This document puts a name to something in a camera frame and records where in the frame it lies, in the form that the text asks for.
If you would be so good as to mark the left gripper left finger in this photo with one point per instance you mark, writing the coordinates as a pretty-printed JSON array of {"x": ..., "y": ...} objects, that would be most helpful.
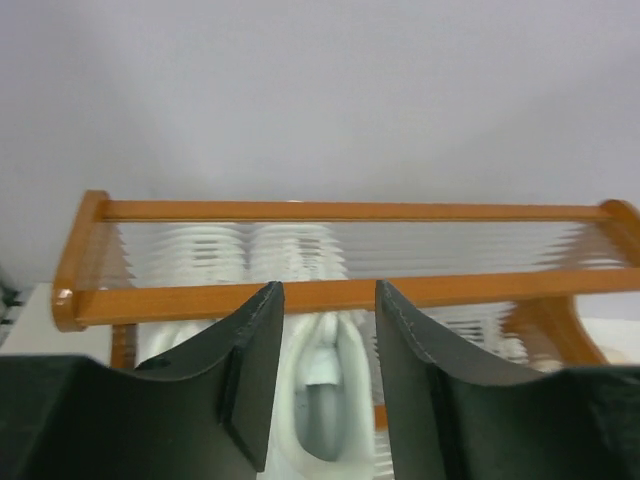
[{"x": 201, "y": 410}]

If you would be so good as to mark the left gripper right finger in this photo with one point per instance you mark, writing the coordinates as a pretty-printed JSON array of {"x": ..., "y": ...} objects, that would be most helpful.
[{"x": 456, "y": 411}]

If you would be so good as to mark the white sneaker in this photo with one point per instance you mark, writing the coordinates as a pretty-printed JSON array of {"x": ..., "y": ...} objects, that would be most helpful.
[
  {"x": 322, "y": 423},
  {"x": 191, "y": 255}
]

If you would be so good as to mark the wooden two-tier shoe rack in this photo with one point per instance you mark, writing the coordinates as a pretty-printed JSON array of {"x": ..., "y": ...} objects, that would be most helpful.
[{"x": 503, "y": 277}]

